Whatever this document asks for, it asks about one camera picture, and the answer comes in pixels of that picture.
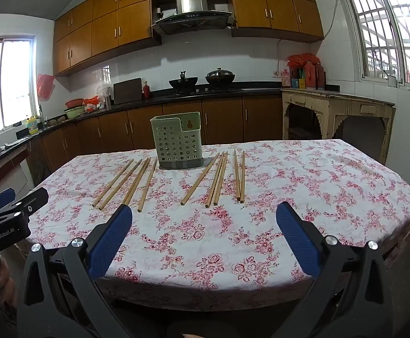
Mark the perforated metal utensil holder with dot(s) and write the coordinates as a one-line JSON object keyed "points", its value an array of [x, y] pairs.
{"points": [[176, 141]]}

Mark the row of wooden chopsticks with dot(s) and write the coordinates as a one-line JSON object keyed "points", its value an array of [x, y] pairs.
{"points": [[145, 179]]}

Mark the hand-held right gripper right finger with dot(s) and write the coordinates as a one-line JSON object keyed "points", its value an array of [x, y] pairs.
{"points": [[296, 243]]}

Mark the yellow dish soap bottle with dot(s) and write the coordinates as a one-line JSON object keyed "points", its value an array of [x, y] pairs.
{"points": [[32, 126]]}

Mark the black wok with lid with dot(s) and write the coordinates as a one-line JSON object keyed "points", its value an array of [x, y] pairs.
{"points": [[220, 76]]}

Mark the green basin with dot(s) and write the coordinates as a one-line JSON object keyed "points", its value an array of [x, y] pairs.
{"points": [[74, 112]]}

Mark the barred window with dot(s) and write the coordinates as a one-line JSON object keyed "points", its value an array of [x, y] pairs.
{"points": [[384, 28]]}

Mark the cream side table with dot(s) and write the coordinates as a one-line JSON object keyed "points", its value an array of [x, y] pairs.
{"points": [[338, 102]]}

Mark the steel cup with white bag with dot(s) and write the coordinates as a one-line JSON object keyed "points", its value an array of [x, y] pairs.
{"points": [[105, 97]]}

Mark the large red bottles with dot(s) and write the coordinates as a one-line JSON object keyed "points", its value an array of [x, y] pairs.
{"points": [[315, 75]]}

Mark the red basin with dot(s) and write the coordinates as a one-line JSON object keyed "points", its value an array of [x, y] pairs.
{"points": [[74, 103]]}

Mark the red and white plastic bag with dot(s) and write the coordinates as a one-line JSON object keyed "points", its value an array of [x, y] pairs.
{"points": [[91, 102]]}

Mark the crumpled red plastic bag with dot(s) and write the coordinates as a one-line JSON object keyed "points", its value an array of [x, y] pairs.
{"points": [[303, 60]]}

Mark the sliding window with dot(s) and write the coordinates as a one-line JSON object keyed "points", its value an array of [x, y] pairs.
{"points": [[4, 84]]}

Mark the steel range hood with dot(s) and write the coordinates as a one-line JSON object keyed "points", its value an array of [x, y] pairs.
{"points": [[190, 14]]}

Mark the hanging red plastic bag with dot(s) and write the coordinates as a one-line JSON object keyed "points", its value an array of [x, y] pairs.
{"points": [[45, 86]]}

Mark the gas stove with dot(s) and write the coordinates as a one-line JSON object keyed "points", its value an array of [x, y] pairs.
{"points": [[205, 91]]}

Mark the wooden base cabinets black countertop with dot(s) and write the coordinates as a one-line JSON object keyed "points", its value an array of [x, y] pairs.
{"points": [[176, 119]]}

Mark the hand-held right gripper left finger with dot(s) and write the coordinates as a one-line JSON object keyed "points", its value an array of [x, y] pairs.
{"points": [[110, 243]]}

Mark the sink faucet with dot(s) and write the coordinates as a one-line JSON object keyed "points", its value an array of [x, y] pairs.
{"points": [[42, 116]]}

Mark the small red bottle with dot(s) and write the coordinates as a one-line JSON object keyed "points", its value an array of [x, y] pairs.
{"points": [[147, 91]]}

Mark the wooden table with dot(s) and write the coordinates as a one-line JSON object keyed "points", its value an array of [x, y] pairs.
{"points": [[406, 233]]}

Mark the dark cutting board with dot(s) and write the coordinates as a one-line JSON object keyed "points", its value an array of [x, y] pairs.
{"points": [[127, 91]]}

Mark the colourful cartons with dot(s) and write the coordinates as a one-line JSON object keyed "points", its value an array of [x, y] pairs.
{"points": [[298, 79]]}

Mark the pink bottle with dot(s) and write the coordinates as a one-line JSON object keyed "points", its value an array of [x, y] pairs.
{"points": [[286, 79]]}

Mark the wooden wall cabinets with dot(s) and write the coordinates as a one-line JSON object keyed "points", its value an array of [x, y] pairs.
{"points": [[176, 10]]}

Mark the floral tablecloth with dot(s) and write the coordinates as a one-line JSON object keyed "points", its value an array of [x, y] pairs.
{"points": [[226, 239]]}

